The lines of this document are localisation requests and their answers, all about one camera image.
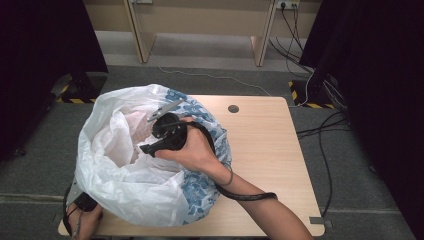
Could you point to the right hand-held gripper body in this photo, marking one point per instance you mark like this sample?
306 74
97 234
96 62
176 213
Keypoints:
171 133

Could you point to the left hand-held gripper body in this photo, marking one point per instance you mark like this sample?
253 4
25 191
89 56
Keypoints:
78 198

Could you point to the white blue-patterned plastic bag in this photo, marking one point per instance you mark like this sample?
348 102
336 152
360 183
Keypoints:
133 193

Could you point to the person's left hand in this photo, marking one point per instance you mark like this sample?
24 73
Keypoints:
86 225

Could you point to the person's right hand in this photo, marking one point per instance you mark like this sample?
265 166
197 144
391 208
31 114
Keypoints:
196 150

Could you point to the thin black wrist band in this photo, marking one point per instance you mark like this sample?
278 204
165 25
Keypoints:
230 181

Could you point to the black stand base hazard tape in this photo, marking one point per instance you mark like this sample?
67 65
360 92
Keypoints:
305 96
83 88

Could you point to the beige wooden desk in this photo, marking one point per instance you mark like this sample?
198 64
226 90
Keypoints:
200 16

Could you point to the dark curtain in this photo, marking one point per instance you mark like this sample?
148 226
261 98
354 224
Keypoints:
383 100
40 66

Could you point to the grey table edge bracket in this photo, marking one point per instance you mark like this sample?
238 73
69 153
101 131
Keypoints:
316 220

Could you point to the wall power outlet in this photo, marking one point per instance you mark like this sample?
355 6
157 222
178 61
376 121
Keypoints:
287 4

